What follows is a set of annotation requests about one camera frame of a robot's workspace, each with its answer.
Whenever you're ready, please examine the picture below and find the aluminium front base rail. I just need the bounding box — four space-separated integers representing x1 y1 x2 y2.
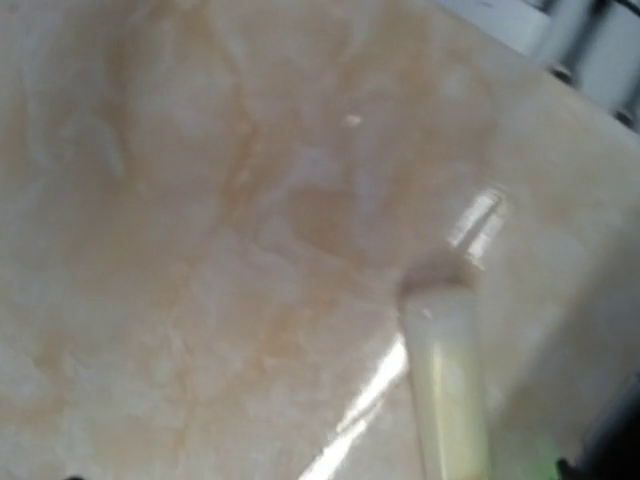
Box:
438 1 639 132

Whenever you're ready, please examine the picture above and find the yellow highlighter marker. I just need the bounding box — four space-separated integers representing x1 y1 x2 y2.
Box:
400 286 491 479

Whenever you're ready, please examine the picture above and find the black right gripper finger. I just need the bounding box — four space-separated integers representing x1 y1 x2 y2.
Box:
555 458 595 480

